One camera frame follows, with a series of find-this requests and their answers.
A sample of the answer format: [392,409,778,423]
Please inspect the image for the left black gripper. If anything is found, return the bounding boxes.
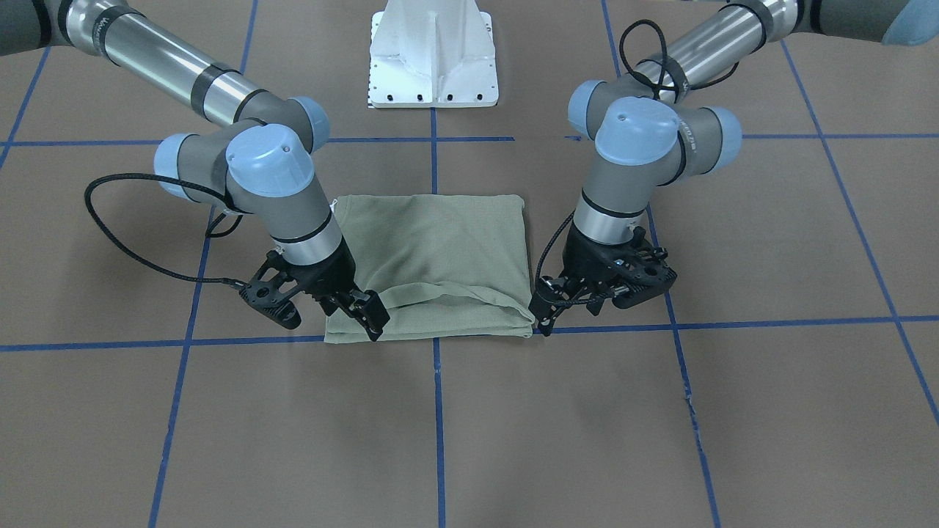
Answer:
[530,225,678,337]

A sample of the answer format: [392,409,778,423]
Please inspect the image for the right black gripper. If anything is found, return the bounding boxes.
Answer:
[239,243,390,343]

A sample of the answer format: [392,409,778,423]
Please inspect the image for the green long-sleeve shirt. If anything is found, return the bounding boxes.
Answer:
[332,194,536,341]

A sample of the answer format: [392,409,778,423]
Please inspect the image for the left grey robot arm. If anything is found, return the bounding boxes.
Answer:
[529,1,938,335]

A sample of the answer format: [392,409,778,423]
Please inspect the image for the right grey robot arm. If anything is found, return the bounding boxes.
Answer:
[2,1,390,341]

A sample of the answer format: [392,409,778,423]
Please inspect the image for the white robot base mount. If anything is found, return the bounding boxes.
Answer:
[367,1,500,109]

